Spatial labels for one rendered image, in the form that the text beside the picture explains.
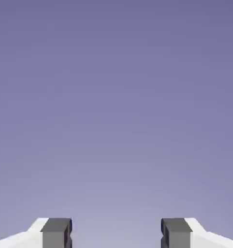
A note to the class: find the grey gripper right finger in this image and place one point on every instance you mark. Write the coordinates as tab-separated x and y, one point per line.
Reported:
178	234

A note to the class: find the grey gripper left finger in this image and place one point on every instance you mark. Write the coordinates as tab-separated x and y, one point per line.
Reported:
52	234

